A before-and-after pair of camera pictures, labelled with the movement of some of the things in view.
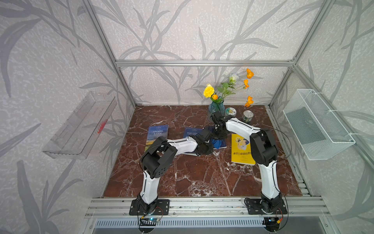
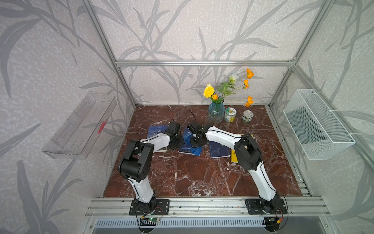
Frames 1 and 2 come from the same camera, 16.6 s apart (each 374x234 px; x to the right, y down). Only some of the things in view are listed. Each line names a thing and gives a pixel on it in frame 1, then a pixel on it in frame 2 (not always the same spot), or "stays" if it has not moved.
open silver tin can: [247, 116] stays
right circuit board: [271, 223] stays
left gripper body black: [207, 149] to [179, 142]
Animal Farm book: [154, 132] stays
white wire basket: [320, 134] stays
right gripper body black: [219, 135] to [195, 143]
